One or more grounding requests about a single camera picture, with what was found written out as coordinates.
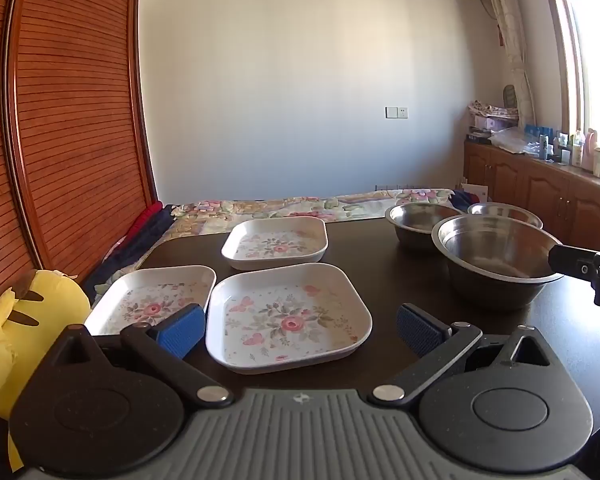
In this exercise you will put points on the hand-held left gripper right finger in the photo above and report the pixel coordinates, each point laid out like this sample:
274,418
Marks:
420,330

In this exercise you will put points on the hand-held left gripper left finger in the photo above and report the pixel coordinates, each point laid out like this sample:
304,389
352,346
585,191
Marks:
180,330

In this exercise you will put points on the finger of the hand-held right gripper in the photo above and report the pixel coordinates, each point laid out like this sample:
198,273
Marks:
572,260

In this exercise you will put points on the large steel bowl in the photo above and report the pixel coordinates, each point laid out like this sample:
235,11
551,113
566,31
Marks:
495,260

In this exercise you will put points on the small steel bowl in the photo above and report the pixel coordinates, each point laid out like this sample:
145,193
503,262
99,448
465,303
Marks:
505,212

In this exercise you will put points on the medium steel bowl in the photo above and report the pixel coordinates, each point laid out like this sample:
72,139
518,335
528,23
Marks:
415,225

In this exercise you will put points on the wooden cabinet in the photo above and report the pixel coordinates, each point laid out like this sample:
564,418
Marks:
530,185

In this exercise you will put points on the row of toiletry bottles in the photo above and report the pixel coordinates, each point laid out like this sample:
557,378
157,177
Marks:
577,150

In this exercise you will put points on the red and navy blanket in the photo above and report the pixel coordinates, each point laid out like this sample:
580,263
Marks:
140,235

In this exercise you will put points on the white paper box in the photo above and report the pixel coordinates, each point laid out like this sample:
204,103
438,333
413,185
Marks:
476,194

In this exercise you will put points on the navy blue cloth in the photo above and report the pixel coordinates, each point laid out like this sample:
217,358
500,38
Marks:
462,200

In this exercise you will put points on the clear plastic bag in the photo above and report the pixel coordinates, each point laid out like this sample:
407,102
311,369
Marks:
515,141

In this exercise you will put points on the floral bedspread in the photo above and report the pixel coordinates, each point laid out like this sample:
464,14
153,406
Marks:
280,207

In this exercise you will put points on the yellow plush toy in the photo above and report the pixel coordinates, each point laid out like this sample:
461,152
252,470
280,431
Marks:
20,330

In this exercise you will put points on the stack of boxes and papers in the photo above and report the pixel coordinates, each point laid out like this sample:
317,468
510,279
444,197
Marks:
495,117

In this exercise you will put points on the dark woven fan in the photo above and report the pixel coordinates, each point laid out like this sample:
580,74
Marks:
509,96

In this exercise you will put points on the wooden framed window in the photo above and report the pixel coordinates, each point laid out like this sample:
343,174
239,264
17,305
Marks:
595,60

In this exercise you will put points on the patterned beige curtain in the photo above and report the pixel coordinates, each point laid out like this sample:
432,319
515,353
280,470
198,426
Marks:
510,35

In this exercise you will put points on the wooden slatted wardrobe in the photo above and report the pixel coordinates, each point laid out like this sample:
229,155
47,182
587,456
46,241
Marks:
70,110

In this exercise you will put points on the white wall socket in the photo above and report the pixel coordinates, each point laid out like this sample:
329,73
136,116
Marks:
396,112

